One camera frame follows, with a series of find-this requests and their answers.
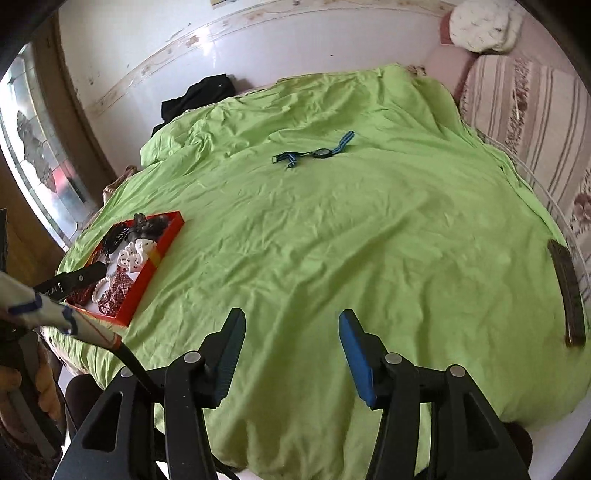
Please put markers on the black white sock bundle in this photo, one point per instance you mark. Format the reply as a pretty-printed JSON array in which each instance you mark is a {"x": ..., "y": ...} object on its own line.
[{"x": 113, "y": 237}]

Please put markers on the white cushion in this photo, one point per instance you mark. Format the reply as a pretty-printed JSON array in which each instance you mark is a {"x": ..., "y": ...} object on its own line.
[{"x": 485, "y": 25}]

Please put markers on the grey black sock bundle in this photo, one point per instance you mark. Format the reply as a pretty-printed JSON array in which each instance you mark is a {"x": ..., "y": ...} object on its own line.
[{"x": 147, "y": 226}]

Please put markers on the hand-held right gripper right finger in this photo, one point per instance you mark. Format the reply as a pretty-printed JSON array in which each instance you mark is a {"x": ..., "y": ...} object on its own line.
[{"x": 358, "y": 357}]

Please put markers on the striped pillow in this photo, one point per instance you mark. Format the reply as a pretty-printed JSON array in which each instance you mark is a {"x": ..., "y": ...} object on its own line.
[{"x": 521, "y": 106}]

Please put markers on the wooden door frame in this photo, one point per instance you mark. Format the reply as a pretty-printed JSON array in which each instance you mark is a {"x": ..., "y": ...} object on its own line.
[{"x": 76, "y": 106}]

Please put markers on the mirror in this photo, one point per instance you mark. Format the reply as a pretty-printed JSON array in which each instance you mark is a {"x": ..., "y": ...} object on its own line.
[{"x": 37, "y": 138}]

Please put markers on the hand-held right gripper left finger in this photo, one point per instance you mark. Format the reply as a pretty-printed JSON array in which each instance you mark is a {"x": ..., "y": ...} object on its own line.
[{"x": 228, "y": 353}]

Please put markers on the black cloth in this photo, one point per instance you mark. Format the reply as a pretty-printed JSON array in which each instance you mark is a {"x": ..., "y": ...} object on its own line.
[{"x": 203, "y": 94}]

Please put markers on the red patterned sock bundle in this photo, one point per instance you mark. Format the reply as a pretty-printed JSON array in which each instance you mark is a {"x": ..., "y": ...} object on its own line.
[{"x": 85, "y": 293}]

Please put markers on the red tray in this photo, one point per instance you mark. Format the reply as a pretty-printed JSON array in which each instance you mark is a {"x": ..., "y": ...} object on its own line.
[{"x": 143, "y": 286}]

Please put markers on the green cloth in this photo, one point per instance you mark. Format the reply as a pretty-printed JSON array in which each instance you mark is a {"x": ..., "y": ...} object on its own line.
[{"x": 369, "y": 230}]

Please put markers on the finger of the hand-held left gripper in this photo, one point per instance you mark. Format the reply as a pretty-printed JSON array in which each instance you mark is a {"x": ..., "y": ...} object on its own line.
[{"x": 69, "y": 281}]

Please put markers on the red checked scrunchie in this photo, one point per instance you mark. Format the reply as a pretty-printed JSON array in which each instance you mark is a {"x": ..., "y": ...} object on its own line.
[{"x": 117, "y": 290}]

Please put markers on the white hair accessory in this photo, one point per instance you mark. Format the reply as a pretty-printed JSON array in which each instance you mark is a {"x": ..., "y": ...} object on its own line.
[{"x": 131, "y": 256}]

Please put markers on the brown fleece blanket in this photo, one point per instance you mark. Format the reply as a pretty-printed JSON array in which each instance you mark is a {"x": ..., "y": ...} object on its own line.
[{"x": 115, "y": 184}]

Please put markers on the person's left hand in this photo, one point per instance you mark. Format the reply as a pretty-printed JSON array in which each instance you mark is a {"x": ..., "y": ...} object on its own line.
[{"x": 48, "y": 392}]

